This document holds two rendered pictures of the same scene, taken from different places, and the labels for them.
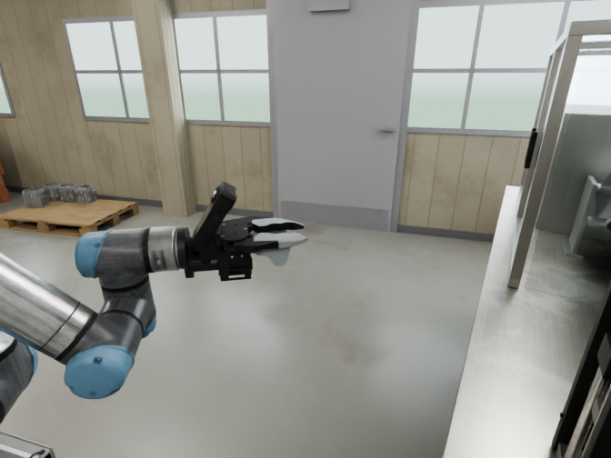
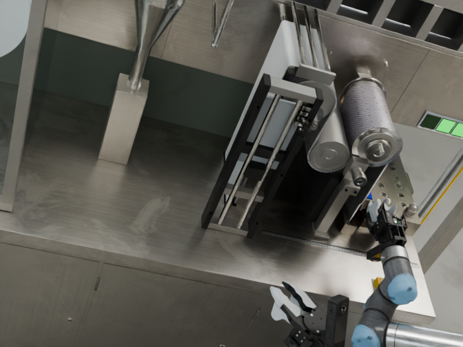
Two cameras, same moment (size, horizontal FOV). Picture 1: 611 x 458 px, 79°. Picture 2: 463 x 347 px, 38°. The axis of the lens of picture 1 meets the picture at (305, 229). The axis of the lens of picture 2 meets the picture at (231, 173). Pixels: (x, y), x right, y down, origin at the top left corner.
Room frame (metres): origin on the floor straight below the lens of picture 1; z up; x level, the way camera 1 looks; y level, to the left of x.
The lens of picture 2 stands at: (1.48, 0.58, 2.30)
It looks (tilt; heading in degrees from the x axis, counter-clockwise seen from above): 39 degrees down; 224
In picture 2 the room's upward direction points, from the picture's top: 24 degrees clockwise
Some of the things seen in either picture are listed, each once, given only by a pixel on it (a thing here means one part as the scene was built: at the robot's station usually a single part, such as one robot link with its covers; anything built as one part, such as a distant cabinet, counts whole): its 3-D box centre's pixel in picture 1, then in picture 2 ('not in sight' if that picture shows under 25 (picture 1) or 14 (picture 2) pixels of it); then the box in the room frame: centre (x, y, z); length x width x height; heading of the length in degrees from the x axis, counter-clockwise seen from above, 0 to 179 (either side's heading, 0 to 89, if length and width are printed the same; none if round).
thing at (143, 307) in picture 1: (127, 310); not in sight; (0.53, 0.30, 1.12); 0.11 x 0.08 x 0.11; 10
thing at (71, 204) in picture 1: (69, 206); not in sight; (3.83, 2.57, 0.16); 1.17 x 0.80 x 0.33; 74
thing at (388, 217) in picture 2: not in sight; (390, 235); (0.06, -0.11, 1.12); 0.12 x 0.08 x 0.09; 61
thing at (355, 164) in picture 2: not in sight; (340, 200); (0.06, -0.31, 1.05); 0.06 x 0.05 x 0.31; 60
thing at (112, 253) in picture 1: (118, 253); not in sight; (0.55, 0.31, 1.21); 0.11 x 0.08 x 0.09; 100
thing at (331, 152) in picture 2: not in sight; (324, 130); (0.06, -0.50, 1.18); 0.26 x 0.12 x 0.12; 60
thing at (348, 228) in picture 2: not in sight; (342, 199); (-0.10, -0.41, 0.92); 0.28 x 0.04 x 0.04; 60
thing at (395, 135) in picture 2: not in sight; (377, 147); (0.01, -0.33, 1.25); 0.15 x 0.01 x 0.15; 150
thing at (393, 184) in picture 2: not in sight; (382, 182); (-0.22, -0.38, 1.00); 0.40 x 0.16 x 0.06; 60
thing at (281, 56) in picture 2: not in sight; (258, 108); (0.23, -0.63, 1.17); 0.34 x 0.05 x 0.54; 60
